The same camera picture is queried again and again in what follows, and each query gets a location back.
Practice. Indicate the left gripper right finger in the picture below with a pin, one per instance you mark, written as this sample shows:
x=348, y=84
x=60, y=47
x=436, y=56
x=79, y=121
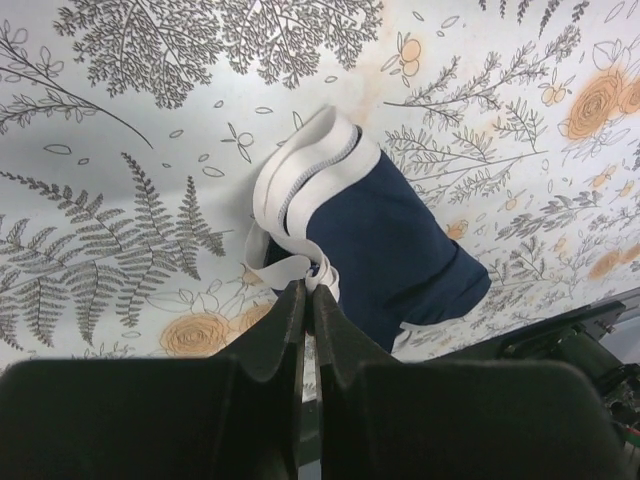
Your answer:
x=519, y=406

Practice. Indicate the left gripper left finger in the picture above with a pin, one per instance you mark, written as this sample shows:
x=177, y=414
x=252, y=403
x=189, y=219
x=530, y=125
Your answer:
x=234, y=415

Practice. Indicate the navy white-trimmed underwear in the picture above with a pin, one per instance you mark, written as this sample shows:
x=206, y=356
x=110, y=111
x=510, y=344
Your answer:
x=331, y=209

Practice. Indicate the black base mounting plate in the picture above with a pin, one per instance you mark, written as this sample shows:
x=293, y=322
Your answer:
x=575, y=325

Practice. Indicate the floral table mat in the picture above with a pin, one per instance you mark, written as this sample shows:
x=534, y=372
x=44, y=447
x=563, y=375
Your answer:
x=131, y=132

